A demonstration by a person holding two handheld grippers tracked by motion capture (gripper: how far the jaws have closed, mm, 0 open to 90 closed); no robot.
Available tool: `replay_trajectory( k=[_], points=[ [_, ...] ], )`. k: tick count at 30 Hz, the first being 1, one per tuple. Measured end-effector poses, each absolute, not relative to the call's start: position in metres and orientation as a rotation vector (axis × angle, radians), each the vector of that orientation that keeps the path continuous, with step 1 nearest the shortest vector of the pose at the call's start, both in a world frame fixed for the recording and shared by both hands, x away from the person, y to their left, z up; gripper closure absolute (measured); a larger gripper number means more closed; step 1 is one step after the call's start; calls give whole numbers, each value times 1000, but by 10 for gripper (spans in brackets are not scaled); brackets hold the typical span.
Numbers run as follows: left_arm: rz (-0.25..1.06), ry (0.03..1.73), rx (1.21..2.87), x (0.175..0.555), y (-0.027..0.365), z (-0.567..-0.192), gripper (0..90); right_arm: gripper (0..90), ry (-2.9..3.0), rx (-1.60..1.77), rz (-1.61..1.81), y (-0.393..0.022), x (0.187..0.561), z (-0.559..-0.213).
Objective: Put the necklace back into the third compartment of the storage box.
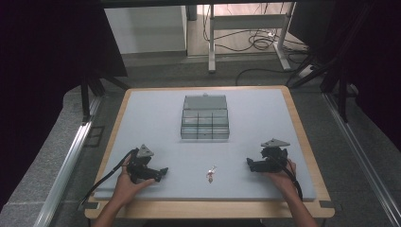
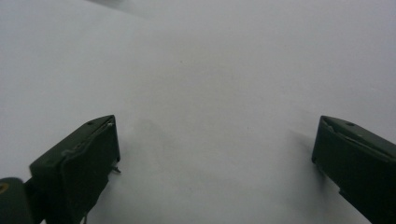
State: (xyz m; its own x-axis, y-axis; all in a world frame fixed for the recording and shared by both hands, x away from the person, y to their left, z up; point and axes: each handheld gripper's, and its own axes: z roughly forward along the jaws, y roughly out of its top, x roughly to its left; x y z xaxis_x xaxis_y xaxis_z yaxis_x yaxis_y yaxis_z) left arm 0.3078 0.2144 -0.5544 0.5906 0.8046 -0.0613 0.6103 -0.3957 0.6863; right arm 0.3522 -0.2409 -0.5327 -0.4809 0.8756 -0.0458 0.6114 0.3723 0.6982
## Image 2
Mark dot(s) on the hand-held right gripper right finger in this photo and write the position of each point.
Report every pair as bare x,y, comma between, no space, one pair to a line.
358,161

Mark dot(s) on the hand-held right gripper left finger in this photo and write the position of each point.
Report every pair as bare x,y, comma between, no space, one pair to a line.
77,168

